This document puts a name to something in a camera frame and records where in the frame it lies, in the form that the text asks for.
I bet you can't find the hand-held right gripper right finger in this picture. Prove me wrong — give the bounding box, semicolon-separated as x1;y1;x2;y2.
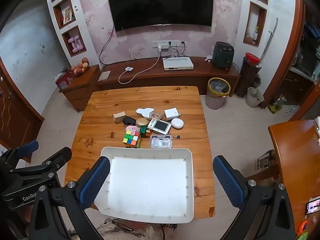
213;155;296;240

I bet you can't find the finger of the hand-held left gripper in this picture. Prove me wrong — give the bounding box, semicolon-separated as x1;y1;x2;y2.
10;140;40;161
9;147;73;181

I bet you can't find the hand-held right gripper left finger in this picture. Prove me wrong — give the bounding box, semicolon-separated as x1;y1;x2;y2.
29;156;111;240

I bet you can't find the colourful puzzle cube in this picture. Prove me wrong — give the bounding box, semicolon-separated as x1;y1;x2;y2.
122;129;142;148

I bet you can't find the white plastic tray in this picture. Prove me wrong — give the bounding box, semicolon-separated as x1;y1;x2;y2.
94;146;195;224

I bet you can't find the green box with gold cap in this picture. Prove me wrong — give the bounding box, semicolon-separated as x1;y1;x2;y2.
139;126;152;138

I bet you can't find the black plug charger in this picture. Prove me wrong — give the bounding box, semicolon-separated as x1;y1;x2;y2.
122;116;137;128

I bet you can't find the white oval earbud case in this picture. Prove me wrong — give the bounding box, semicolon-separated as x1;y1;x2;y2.
171;119;185;130

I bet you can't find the white device with screen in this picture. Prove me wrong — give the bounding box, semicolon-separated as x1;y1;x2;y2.
147;120;172;134

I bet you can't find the white long rounded case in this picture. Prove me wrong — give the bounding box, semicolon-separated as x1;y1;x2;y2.
136;107;156;118

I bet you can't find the clear plastic box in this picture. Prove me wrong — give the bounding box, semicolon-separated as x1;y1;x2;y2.
149;110;165;120

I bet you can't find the white square charger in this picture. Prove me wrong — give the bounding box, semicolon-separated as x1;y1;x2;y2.
164;108;182;121

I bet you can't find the brown wooden door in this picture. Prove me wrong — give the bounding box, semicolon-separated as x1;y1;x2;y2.
0;60;44;163

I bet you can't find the black and white box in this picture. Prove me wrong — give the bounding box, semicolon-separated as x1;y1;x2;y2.
254;150;275;172

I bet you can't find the cream mop head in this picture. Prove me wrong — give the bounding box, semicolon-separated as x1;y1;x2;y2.
96;217;180;240

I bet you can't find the brown side cabinet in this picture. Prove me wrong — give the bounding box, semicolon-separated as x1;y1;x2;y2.
59;64;100;112

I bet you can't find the orange wooden table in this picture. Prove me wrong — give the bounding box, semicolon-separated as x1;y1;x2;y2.
268;120;320;240

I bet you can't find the red tissue box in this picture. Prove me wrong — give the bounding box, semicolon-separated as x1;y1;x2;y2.
54;70;74;90

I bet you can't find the trash bin with yellow rim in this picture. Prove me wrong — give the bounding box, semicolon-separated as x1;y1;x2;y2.
205;77;230;110

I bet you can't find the white bucket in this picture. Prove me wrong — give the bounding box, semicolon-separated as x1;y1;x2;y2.
245;87;264;108

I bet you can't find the orange tape measure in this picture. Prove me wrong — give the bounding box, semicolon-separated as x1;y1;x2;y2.
297;220;309;235

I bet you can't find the smartphone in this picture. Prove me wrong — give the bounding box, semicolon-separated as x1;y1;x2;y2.
305;197;320;215

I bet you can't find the oil bottle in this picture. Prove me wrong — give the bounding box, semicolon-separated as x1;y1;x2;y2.
268;95;287;114

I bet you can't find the tall cylinder with red lid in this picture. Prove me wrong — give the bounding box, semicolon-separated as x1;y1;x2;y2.
234;52;262;98

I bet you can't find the dark wooden television cabinet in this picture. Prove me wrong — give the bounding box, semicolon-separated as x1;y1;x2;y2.
97;56;241;98

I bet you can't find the dark green air fryer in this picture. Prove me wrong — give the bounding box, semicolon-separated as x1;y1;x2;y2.
212;41;235;70

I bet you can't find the white set-top box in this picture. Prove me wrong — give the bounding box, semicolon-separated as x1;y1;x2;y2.
162;57;194;71

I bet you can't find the cluttered storage shelf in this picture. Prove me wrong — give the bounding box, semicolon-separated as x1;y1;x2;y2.
290;22;320;85

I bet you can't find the grey sword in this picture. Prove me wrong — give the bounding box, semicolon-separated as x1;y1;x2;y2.
260;18;279;60

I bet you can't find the black curved television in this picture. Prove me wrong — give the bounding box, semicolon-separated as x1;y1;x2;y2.
106;0;214;32

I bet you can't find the black television cable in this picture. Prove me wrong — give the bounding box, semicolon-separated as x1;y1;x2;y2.
99;25;116;65

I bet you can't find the photo frame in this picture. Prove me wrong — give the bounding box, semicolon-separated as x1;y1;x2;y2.
62;7;73;25

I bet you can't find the white cable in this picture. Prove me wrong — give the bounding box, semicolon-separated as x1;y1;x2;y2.
118;50;161;84

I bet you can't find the white wall outlet strip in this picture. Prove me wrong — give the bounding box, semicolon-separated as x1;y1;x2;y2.
152;39;181;48

